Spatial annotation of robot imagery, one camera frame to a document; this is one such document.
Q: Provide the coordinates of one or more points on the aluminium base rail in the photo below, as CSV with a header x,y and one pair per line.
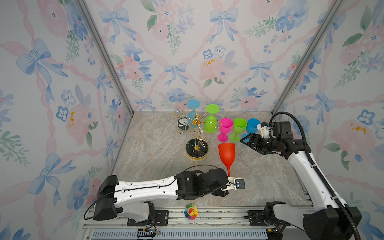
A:
x,y
212,223

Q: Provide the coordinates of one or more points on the gold wine glass rack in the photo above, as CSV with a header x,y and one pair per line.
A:
x,y
196,148

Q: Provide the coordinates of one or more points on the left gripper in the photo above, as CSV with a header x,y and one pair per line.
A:
x,y
221,193

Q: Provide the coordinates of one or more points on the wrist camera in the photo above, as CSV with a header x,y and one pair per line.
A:
x,y
238,183
265,130

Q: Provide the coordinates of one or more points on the light blue wine glass back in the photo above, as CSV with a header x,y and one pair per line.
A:
x,y
193,105

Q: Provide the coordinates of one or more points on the blue wine glass front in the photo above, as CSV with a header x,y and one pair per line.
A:
x,y
252,127

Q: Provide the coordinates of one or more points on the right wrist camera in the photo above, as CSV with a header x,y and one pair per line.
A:
x,y
265,130

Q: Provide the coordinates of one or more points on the green wine glass back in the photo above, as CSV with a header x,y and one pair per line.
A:
x,y
210,124

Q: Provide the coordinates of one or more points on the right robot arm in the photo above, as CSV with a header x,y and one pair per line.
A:
x,y
331,217

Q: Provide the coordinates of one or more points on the magenta wine glass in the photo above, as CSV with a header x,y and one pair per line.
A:
x,y
226,126

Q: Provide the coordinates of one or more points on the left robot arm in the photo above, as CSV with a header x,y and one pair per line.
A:
x,y
134,199

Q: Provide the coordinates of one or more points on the green wine glass front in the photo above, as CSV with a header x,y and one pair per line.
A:
x,y
239,125

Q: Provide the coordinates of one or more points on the small black alarm clock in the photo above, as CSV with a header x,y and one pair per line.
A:
x,y
183,124

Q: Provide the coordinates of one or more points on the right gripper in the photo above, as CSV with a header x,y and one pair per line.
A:
x,y
255,144

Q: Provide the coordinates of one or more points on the rainbow flower toy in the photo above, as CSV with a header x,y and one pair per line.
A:
x,y
191,211

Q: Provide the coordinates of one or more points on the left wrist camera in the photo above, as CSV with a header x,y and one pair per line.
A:
x,y
238,183

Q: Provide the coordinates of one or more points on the red wine glass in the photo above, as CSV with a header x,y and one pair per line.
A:
x,y
227,152

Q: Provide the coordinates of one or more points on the green wine glass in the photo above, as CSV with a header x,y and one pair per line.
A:
x,y
210,124
239,125

